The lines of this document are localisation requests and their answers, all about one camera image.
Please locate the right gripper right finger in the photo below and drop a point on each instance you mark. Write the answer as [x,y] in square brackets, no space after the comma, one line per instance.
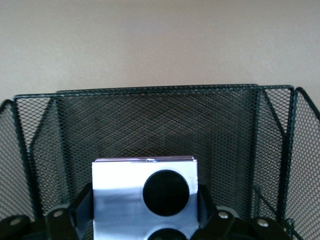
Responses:
[215,225]

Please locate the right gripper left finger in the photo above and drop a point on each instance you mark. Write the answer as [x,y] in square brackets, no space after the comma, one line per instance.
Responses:
[75,217]

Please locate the lavender flip phone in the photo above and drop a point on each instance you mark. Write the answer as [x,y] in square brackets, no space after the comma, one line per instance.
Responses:
[117,190]

